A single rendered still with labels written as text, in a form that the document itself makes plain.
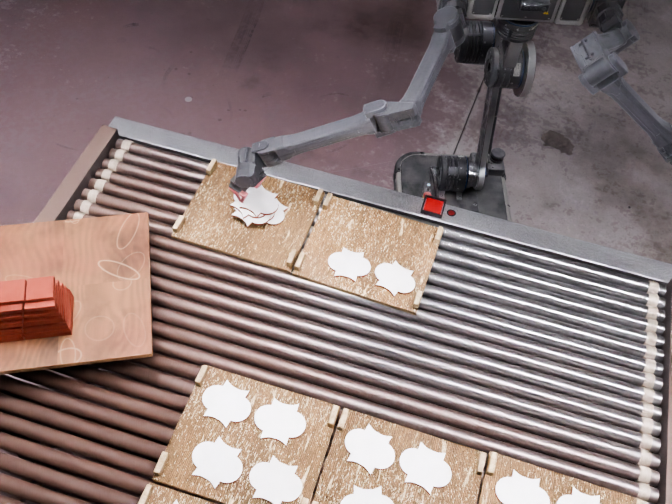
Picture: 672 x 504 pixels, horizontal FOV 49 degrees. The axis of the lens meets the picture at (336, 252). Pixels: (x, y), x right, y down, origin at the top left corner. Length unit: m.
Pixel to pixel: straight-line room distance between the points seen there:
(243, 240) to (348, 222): 0.35
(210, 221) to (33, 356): 0.71
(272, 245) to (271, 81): 2.07
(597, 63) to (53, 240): 1.64
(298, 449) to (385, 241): 0.76
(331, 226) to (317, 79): 2.03
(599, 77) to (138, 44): 3.09
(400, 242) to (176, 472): 1.00
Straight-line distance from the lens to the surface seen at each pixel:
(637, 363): 2.42
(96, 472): 2.11
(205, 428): 2.08
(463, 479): 2.08
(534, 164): 4.11
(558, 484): 2.15
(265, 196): 2.44
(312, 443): 2.06
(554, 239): 2.59
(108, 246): 2.31
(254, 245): 2.38
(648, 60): 5.05
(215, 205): 2.49
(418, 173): 3.57
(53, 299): 2.04
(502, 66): 2.73
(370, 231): 2.43
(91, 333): 2.15
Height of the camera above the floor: 2.86
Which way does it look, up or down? 54 degrees down
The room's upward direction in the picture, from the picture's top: 6 degrees clockwise
